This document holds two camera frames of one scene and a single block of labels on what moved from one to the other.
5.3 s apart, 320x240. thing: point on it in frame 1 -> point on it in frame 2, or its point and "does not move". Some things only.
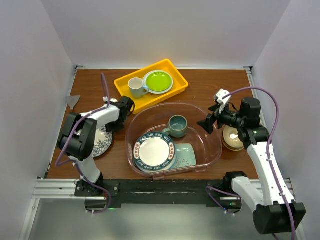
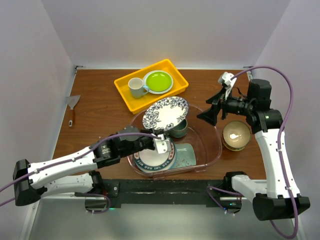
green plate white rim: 158,82 does not move
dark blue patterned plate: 103,141 -> 165,113
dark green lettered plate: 154,151 does not move
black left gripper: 108,127 -> 155,132
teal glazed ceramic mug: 177,126 does not move
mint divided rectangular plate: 185,155 does not move
